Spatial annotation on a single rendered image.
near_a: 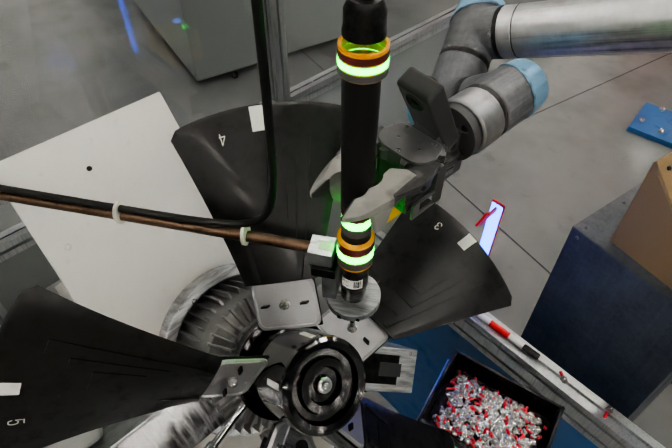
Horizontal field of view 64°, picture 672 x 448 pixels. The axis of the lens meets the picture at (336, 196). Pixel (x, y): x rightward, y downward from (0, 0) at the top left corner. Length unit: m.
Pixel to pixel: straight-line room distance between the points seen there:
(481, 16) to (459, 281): 0.39
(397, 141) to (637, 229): 0.69
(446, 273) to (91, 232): 0.53
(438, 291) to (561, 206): 1.99
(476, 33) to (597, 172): 2.26
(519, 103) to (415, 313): 0.32
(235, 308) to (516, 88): 0.48
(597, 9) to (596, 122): 2.62
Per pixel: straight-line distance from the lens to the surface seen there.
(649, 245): 1.19
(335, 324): 0.78
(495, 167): 2.87
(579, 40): 0.77
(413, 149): 0.58
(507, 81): 0.70
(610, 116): 3.46
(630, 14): 0.76
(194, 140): 0.71
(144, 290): 0.88
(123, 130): 0.88
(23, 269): 1.36
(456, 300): 0.83
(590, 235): 1.23
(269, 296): 0.72
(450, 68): 0.79
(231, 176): 0.70
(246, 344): 0.75
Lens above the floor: 1.85
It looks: 45 degrees down
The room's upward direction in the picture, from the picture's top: straight up
